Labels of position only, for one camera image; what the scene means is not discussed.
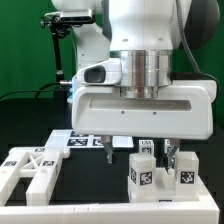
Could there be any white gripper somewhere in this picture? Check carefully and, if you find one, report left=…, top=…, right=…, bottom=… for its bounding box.
left=72, top=80, right=216, bottom=168

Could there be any white chair seat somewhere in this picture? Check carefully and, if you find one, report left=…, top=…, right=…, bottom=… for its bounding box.
left=128, top=168, right=199, bottom=203

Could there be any white tagged cube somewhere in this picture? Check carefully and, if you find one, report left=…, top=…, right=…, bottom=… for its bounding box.
left=164, top=139, right=173, bottom=154
left=139, top=140, right=154, bottom=155

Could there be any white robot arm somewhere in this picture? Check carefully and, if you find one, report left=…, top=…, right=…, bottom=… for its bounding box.
left=52, top=0, right=218, bottom=153

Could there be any white U-shaped fence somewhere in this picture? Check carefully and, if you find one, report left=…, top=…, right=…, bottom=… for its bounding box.
left=0, top=178, right=220, bottom=224

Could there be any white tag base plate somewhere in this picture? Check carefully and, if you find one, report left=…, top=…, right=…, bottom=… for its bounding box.
left=45, top=129, right=134, bottom=149

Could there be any white chair back frame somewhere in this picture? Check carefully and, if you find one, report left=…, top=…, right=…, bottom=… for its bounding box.
left=0, top=147, right=70, bottom=206

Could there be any black cable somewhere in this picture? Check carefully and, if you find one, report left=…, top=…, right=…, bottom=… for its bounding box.
left=0, top=82, right=73, bottom=102

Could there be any black camera stand pole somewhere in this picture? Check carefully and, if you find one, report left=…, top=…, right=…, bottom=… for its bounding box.
left=39, top=16, right=72, bottom=101

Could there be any grey camera on stand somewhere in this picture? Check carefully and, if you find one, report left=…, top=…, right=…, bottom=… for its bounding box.
left=46, top=9, right=94, bottom=24

